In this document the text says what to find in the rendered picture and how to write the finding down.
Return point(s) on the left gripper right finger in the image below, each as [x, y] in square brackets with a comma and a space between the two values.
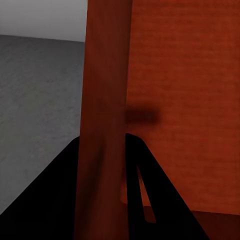
[174, 220]

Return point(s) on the storage box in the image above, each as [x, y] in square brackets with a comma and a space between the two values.
[168, 72]

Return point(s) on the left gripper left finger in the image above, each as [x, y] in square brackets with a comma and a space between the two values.
[46, 208]

